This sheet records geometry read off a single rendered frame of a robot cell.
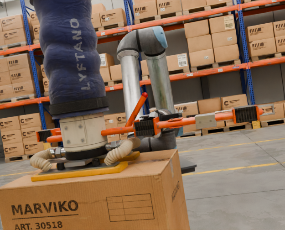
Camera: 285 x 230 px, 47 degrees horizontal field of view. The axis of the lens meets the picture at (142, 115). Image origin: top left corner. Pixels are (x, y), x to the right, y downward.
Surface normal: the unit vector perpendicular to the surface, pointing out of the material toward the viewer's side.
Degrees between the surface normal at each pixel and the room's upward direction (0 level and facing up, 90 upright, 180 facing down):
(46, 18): 75
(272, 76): 90
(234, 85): 90
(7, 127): 92
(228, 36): 87
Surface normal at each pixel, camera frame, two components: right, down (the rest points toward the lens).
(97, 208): -0.23, 0.09
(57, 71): -0.40, -0.16
